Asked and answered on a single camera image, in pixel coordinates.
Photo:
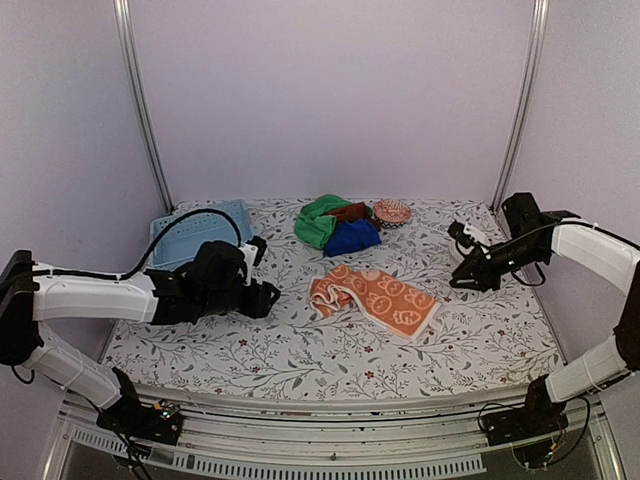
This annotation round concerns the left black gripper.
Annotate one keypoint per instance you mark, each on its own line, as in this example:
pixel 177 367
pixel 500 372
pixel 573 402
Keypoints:
pixel 260 304

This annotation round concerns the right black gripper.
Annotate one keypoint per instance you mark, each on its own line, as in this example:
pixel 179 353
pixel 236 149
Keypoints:
pixel 477 265

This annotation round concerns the orange bunny towel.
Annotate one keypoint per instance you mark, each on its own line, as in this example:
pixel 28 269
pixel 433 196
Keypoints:
pixel 399 307

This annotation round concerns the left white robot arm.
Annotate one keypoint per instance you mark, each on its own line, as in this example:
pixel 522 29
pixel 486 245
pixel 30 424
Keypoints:
pixel 34 294

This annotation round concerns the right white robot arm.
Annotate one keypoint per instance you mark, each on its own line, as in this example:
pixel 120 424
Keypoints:
pixel 535 239

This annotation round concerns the white bowl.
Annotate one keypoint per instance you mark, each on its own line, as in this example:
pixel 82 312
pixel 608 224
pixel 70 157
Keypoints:
pixel 455 252

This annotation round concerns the green towel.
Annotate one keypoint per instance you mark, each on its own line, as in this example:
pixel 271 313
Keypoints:
pixel 314 226

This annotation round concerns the light blue plastic basket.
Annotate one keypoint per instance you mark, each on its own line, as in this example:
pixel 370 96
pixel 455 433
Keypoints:
pixel 181 243

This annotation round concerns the red patterned bowl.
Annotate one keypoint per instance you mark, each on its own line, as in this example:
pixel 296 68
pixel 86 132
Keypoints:
pixel 391 213

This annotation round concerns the blue towel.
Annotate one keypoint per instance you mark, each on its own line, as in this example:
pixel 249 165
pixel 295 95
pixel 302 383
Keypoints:
pixel 351 237

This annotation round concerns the dark red towel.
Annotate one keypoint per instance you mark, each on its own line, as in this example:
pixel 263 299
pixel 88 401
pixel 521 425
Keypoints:
pixel 352 213

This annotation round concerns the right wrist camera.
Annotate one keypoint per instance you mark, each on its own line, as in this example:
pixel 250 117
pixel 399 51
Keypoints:
pixel 466 234

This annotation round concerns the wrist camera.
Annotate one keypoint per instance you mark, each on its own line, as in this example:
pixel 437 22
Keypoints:
pixel 466 234
pixel 253 252

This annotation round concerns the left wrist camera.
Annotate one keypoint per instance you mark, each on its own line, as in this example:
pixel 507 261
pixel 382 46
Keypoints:
pixel 253 252

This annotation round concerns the front aluminium rail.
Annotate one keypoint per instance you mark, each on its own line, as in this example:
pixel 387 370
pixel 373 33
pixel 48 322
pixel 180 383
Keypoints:
pixel 432 438

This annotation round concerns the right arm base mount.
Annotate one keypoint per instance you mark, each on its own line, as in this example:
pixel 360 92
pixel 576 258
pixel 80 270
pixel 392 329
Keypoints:
pixel 537 417

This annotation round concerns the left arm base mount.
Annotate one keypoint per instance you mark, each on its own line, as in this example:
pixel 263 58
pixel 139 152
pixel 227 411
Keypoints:
pixel 161 423

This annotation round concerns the right aluminium frame post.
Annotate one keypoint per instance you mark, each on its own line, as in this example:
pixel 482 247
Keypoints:
pixel 524 99

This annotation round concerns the aluminium frame post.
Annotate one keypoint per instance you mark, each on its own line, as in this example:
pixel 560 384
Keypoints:
pixel 124 24
pixel 524 99

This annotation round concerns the left aluminium frame post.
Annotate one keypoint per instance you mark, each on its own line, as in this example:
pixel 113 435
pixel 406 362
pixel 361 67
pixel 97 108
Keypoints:
pixel 124 24

